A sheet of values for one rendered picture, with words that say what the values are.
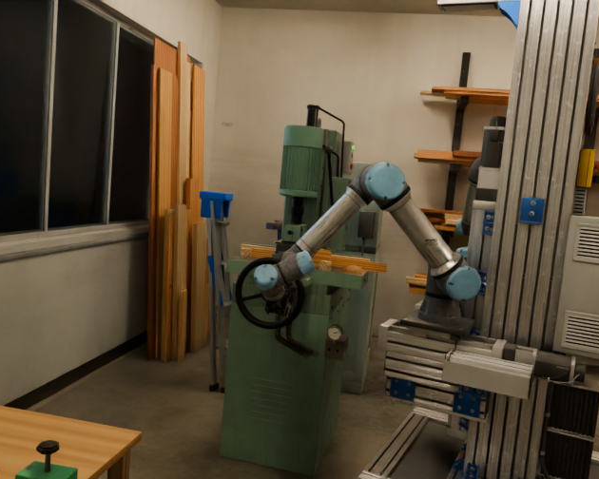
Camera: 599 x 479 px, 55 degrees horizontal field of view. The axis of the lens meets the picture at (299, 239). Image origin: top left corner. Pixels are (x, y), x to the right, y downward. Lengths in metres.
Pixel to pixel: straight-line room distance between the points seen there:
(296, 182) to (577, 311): 1.21
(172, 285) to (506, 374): 2.52
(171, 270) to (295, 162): 1.62
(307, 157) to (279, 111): 2.57
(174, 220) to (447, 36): 2.66
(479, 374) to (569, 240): 0.55
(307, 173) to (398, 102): 2.53
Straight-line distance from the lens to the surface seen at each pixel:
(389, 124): 4.94
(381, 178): 1.82
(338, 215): 1.95
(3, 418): 1.89
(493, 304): 2.24
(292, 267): 1.82
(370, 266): 2.56
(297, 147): 2.53
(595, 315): 2.17
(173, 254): 3.88
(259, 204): 5.08
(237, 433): 2.73
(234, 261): 2.54
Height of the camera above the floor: 1.26
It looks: 6 degrees down
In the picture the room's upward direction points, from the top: 5 degrees clockwise
